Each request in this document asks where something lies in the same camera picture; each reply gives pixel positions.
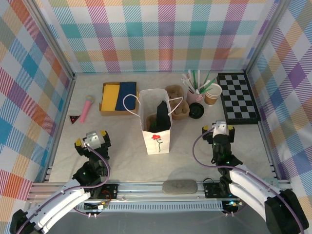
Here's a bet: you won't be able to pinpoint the small connector circuit board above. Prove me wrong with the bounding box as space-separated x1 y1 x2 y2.
84 201 110 212
223 199 244 212

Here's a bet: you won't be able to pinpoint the white paper bag flower print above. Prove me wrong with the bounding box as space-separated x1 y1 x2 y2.
122 89 184 155

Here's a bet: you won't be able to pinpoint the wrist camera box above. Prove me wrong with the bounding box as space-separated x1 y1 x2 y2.
212 120 230 137
83 131 102 149

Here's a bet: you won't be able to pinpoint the grey oval stone pad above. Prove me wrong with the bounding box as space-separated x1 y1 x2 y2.
162 179 198 195

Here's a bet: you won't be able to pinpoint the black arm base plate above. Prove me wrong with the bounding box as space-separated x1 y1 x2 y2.
91 183 119 200
203 182 232 198

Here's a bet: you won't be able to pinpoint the stacked brown paper cups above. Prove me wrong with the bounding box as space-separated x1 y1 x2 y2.
204 83 223 105

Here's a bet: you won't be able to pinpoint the yellow cloth napkin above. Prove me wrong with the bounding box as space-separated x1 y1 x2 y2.
101 84 120 112

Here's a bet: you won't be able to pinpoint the grey slotted cable duct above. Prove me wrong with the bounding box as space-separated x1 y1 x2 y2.
38 203 224 212

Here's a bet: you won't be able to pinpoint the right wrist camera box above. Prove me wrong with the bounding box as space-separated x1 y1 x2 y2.
212 120 230 137

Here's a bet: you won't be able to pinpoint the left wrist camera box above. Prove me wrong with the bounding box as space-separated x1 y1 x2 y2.
83 131 102 149

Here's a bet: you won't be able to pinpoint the pink straw holder cup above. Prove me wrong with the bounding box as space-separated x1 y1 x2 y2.
186 89 203 103

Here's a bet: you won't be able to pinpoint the aluminium frame post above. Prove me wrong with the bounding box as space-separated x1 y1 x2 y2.
244 0 290 74
23 0 76 81

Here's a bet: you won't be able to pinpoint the tray of dark napkins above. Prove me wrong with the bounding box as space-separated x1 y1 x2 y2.
156 99 172 131

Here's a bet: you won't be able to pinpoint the pink toy microphone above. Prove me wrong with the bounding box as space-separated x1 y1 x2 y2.
79 95 95 124

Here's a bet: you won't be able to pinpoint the black grey chessboard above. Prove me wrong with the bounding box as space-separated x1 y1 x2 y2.
216 72 261 125

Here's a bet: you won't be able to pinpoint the flat cardboard napkin box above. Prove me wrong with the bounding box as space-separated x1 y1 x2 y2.
98 81 139 117

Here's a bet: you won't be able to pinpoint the blue cloth napkin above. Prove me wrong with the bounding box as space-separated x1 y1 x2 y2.
114 81 137 111

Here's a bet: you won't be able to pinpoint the aluminium frame rail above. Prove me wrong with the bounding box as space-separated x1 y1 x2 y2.
27 180 296 203

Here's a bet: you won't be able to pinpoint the stacked black cup lids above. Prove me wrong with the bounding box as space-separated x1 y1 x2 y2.
189 102 205 119

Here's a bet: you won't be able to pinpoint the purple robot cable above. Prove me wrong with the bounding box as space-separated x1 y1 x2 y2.
13 145 110 234
193 125 305 234

